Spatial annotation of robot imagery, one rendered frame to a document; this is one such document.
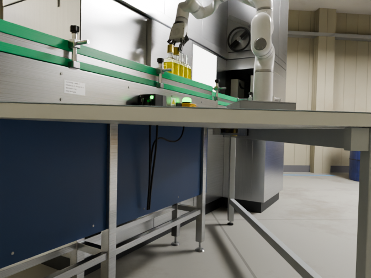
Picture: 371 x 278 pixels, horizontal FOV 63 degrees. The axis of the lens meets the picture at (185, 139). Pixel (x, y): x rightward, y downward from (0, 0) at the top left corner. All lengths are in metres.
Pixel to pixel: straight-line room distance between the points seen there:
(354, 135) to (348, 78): 5.41
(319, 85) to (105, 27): 4.67
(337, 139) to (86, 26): 1.12
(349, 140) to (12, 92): 0.87
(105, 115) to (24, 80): 0.30
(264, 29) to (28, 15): 1.15
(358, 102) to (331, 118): 5.54
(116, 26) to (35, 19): 0.39
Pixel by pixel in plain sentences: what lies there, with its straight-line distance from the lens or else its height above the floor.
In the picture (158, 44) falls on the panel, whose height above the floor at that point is 1.19.
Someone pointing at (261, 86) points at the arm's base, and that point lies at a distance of 1.54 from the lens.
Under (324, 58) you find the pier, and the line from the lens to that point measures 5.93.
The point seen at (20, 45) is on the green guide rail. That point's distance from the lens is 0.95.
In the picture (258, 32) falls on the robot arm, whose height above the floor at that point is 1.16.
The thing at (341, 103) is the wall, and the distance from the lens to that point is 6.16.
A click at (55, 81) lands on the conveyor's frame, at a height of 0.83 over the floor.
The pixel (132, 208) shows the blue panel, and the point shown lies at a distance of 1.28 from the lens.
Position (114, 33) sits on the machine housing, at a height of 1.17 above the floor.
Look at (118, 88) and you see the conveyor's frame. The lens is 1.15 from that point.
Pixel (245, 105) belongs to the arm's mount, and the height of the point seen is 0.82.
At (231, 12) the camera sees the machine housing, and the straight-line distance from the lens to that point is 2.94.
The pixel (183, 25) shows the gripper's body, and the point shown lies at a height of 1.29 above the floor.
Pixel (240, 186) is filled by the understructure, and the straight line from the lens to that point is 2.74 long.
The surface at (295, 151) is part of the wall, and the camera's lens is 5.75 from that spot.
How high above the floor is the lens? 0.70
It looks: 2 degrees down
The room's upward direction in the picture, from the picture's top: 1 degrees clockwise
